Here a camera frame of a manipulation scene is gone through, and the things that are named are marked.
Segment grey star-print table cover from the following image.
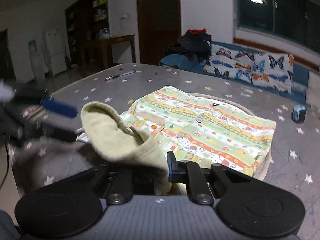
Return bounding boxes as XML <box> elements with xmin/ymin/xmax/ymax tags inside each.
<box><xmin>10</xmin><ymin>62</ymin><xmax>320</xmax><ymax>240</ymax></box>

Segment wooden side table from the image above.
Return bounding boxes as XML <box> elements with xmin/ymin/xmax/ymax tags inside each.
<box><xmin>96</xmin><ymin>34</ymin><xmax>137</xmax><ymax>69</ymax></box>

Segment pile of dark clothes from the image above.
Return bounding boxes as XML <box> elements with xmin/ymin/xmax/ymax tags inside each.
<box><xmin>166</xmin><ymin>29</ymin><xmax>212</xmax><ymax>62</ymax></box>

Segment blue smartwatch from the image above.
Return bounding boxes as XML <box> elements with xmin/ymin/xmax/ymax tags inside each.
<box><xmin>292</xmin><ymin>105</ymin><xmax>307</xmax><ymax>124</ymax></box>

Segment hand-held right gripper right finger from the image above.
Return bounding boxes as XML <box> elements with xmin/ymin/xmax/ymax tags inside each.
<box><xmin>167</xmin><ymin>151</ymin><xmax>253</xmax><ymax>205</ymax></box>

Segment white refrigerator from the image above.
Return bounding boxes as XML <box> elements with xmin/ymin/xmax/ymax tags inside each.
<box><xmin>44</xmin><ymin>29</ymin><xmax>67</xmax><ymax>77</ymax></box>

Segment brown wooden door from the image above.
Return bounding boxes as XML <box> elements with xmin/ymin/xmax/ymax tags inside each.
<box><xmin>136</xmin><ymin>0</ymin><xmax>182</xmax><ymax>65</ymax></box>

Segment pen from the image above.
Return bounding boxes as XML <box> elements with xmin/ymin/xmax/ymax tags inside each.
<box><xmin>104</xmin><ymin>70</ymin><xmax>137</xmax><ymax>81</ymax></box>

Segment cartoon-print child's shirt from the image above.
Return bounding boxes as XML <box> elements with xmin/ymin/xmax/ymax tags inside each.
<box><xmin>76</xmin><ymin>85</ymin><xmax>277</xmax><ymax>196</ymax></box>

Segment blue sofa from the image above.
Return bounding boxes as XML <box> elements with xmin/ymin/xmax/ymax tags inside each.
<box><xmin>159</xmin><ymin>40</ymin><xmax>320</xmax><ymax>105</ymax></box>

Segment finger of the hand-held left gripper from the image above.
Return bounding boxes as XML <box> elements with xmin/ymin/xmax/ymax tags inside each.
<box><xmin>41</xmin><ymin>117</ymin><xmax>78</xmax><ymax>143</ymax></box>
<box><xmin>40</xmin><ymin>99</ymin><xmax>78</xmax><ymax>118</ymax></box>

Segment dark wooden shelf cabinet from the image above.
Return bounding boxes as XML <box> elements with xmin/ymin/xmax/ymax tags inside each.
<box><xmin>64</xmin><ymin>0</ymin><xmax>108</xmax><ymax>67</ymax></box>

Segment white water dispenser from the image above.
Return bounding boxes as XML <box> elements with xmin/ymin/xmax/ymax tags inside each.
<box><xmin>27</xmin><ymin>40</ymin><xmax>47</xmax><ymax>80</ymax></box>

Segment green-framed window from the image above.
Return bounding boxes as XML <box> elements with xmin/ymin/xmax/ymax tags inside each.
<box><xmin>235</xmin><ymin>0</ymin><xmax>320</xmax><ymax>48</ymax></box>

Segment pale green container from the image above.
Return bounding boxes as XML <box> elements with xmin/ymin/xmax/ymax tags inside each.
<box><xmin>97</xmin><ymin>27</ymin><xmax>110</xmax><ymax>40</ymax></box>

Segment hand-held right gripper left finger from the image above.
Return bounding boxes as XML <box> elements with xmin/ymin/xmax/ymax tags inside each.
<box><xmin>72</xmin><ymin>165</ymin><xmax>134</xmax><ymax>205</ymax></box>

